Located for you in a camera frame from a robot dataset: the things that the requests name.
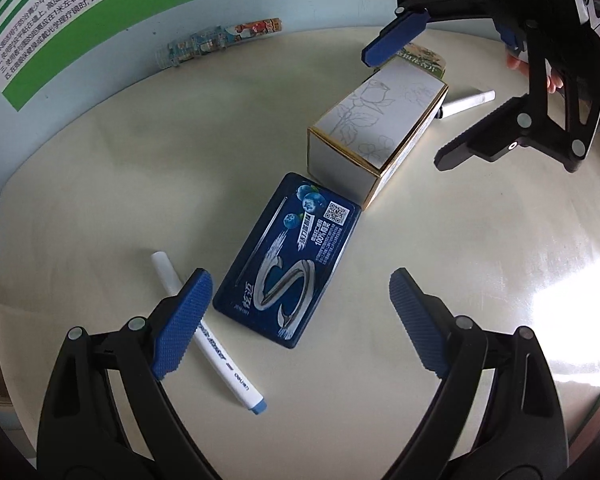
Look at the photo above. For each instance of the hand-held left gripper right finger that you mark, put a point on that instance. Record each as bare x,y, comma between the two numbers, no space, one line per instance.
420,325

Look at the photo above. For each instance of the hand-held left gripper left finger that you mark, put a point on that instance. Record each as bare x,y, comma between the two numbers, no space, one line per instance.
182,325

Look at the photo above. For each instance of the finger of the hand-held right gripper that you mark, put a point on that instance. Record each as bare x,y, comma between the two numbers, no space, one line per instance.
395,37
480,142

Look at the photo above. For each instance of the green tin box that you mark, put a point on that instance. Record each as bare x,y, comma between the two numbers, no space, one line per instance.
425,57

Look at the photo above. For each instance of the white carton box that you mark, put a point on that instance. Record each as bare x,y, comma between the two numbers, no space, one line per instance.
375,125

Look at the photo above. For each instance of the dark blue gum tin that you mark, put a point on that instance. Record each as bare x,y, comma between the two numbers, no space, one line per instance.
290,260

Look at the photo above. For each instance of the person's right hand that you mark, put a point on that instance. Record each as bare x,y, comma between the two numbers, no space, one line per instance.
555,82

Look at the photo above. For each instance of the white marker pen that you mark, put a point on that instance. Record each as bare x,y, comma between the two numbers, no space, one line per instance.
467,102
230,365

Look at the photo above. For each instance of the clear tube with colourful label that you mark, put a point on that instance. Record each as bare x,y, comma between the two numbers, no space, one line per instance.
215,42

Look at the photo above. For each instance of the green striped wall poster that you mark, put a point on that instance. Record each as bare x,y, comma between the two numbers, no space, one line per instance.
80,15

